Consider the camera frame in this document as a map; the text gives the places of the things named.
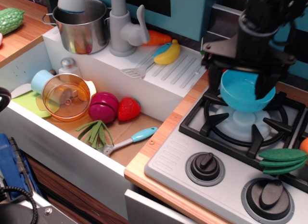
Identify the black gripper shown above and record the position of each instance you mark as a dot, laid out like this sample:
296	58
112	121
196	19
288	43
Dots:
248	50

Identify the blue plastic bowl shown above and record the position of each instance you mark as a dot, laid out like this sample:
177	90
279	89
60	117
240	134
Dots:
237	89

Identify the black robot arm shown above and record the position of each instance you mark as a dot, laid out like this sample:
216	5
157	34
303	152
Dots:
267	15

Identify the yellow toy banana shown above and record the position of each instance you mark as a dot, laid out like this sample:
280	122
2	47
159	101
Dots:
170	55

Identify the black stove grate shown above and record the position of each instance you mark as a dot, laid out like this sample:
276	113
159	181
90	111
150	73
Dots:
243	135

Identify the grey stove top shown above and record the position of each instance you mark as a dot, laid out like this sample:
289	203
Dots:
167	166

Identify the green felt leaves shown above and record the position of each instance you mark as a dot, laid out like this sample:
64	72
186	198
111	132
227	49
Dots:
281	161

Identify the orange toy fruit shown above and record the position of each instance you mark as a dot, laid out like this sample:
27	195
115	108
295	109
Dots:
304	145

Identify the orange toy carrot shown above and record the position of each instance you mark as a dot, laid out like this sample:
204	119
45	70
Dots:
157	38

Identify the left black stove knob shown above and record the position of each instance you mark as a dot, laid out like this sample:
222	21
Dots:
205	169

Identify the black stove knob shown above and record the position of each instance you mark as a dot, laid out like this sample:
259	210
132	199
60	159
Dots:
268	201
205	169

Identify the red toy strawberry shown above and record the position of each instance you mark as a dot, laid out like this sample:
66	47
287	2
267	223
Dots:
128	109

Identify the grey toy faucet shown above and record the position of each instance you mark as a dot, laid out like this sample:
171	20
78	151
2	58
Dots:
125	36

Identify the right black stove knob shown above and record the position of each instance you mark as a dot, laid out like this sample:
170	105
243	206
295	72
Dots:
268	201

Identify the magenta toy onion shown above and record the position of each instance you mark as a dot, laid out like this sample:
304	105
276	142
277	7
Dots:
104	106

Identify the green felt strips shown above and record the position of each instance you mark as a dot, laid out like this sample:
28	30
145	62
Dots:
94	134

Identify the stainless steel pot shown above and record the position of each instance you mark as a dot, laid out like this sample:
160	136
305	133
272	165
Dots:
82	33

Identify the white salt shaker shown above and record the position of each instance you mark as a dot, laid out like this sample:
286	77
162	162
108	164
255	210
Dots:
68	66

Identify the orange transparent pot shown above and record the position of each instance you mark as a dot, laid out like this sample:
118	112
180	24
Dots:
66	97

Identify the white blue bottle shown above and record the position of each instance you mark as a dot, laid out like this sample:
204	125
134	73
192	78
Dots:
72	6

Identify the light blue cup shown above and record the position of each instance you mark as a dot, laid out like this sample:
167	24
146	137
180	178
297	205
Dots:
39	80

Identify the green cutting board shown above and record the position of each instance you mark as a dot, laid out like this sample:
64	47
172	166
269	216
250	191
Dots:
28	101

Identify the white toy knife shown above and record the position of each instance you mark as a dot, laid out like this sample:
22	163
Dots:
25	88

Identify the green toy bitter gourd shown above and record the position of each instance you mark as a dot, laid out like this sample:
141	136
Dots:
10	20

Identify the grey toy spatula blue handle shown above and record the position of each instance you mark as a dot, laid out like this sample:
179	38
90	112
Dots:
140	72

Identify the grey peeler blue handle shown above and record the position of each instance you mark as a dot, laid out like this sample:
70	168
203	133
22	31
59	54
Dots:
107	150

